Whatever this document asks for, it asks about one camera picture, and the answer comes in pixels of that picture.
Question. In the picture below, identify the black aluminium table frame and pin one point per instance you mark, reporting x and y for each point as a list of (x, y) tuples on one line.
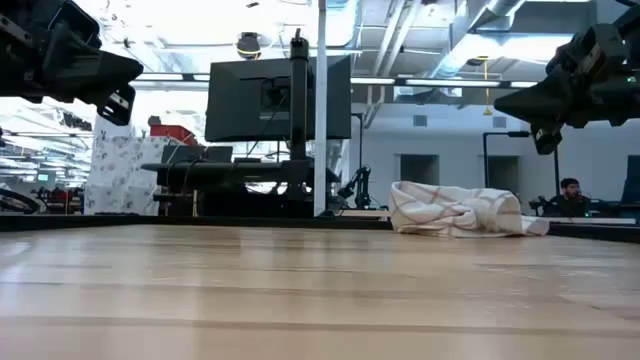
[(200, 221)]

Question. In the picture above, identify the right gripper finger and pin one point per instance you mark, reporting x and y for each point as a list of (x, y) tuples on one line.
[(545, 100), (546, 139)]

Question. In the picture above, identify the person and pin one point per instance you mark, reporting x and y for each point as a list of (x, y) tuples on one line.
[(570, 200)]

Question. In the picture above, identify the small black background robot arm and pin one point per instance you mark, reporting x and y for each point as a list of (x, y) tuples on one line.
[(361, 185)]

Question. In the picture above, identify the black bent floor stand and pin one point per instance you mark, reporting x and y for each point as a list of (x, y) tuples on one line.
[(486, 160)]

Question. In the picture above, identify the white red-checked towel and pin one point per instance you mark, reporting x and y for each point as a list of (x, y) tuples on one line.
[(450, 210)]

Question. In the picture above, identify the black monitor stand pole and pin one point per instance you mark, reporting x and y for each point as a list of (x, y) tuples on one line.
[(299, 100)]

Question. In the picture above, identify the black ceiling dome camera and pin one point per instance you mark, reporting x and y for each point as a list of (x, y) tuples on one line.
[(248, 46)]

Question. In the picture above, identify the red box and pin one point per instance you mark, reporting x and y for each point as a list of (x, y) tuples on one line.
[(172, 132)]

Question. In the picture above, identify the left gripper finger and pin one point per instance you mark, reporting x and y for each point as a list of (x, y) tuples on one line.
[(117, 106), (95, 72)]

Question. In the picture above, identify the white vertical pole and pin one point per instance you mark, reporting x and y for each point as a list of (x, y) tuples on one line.
[(320, 125)]

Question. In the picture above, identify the grey standing desk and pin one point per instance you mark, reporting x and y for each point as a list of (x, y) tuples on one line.
[(225, 172)]

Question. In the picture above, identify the white patterned cloth partition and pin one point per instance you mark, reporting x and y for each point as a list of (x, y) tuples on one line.
[(120, 175)]

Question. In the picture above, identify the black computer monitor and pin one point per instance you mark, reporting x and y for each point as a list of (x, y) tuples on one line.
[(240, 100)]

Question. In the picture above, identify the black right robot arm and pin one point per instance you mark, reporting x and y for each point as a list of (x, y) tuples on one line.
[(634, 100)]

